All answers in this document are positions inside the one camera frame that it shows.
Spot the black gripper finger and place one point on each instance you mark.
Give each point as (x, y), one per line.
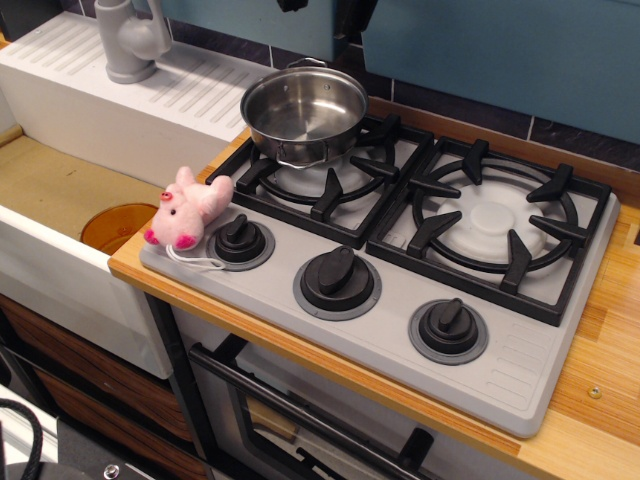
(352, 17)
(291, 5)

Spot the stainless steel pan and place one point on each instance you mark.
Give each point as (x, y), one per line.
(305, 114)

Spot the black left stove knob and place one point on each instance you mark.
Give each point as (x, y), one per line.
(241, 245)

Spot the black stove knob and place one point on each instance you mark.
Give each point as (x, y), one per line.
(241, 245)
(448, 332)
(337, 286)

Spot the black middle stove knob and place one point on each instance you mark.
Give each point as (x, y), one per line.
(337, 286)

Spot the grey toy stove top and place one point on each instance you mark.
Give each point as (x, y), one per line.
(509, 386)

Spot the black right stove knob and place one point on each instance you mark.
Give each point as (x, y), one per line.
(448, 332)

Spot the grey toy faucet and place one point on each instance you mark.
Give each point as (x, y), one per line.
(131, 44)

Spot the black left burner grate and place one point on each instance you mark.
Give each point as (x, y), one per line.
(341, 200)

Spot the black burner grate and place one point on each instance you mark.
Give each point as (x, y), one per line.
(513, 233)
(341, 200)

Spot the pink stuffed pig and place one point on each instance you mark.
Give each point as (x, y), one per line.
(186, 208)

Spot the white toy sink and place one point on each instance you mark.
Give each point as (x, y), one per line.
(73, 144)

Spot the black right burner grate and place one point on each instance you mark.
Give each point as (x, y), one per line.
(513, 233)

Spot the orange plastic bowl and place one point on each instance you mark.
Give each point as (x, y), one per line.
(112, 228)

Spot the wooden drawer cabinet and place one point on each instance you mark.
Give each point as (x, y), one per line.
(119, 403)

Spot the oven door with black handle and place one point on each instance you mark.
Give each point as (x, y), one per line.
(287, 422)

